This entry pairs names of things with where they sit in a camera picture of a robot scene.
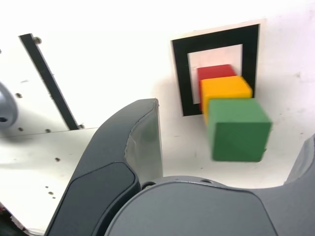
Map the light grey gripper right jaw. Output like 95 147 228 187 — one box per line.
104 134 315 236

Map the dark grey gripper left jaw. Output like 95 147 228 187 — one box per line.
45 98 164 236

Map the green cube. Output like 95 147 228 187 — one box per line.
206 98 273 163

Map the yellow cube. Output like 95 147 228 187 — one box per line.
199 75 253 126

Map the red cube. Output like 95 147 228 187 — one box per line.
196 64 238 81

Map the black tape square outline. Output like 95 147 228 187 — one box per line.
170 24 261 118

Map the black tape strip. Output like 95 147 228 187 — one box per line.
18 33 80 130

